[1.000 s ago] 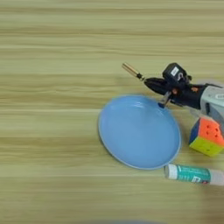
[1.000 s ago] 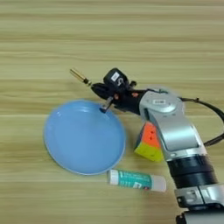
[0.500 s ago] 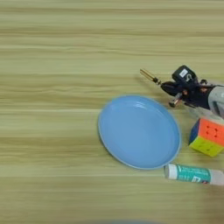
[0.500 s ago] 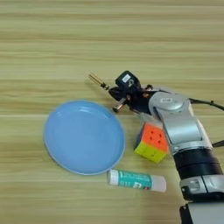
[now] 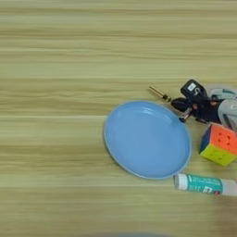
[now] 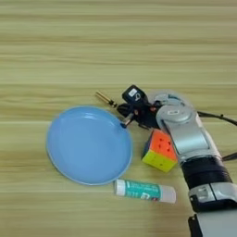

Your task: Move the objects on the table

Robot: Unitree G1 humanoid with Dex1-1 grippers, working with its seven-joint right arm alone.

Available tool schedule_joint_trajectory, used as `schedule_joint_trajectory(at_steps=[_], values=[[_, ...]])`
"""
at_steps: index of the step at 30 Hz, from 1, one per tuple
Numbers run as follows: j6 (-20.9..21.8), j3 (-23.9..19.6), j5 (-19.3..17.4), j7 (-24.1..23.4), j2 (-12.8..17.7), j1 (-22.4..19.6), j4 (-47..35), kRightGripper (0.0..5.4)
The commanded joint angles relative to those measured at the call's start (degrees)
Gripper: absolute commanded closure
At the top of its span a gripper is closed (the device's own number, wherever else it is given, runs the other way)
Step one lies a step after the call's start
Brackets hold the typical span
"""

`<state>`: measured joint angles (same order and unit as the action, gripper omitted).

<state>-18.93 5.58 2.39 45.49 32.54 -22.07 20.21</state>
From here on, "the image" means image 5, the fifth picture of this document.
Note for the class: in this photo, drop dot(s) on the colourful stickerless puzzle cube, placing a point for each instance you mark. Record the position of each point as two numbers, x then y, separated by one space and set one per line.
220 143

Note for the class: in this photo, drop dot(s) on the black box with white label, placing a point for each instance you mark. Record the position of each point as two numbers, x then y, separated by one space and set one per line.
193 88

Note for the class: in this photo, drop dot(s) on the round blue plate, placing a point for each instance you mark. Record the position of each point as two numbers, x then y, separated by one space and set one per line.
148 140

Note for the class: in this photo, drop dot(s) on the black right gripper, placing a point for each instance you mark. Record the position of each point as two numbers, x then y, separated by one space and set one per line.
208 109

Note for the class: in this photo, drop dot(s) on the green and white glue stick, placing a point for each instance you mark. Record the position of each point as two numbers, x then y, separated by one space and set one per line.
202 184

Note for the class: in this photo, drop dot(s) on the clear adhesive tape roll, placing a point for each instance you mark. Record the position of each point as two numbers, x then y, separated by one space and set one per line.
223 92

